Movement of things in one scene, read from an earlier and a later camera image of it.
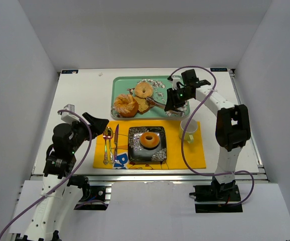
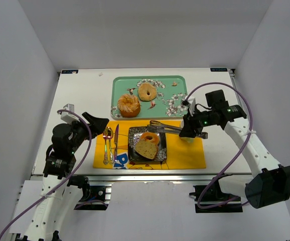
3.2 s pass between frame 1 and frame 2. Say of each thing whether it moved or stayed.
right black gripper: moved
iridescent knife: stayed
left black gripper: stayed
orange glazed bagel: stayed
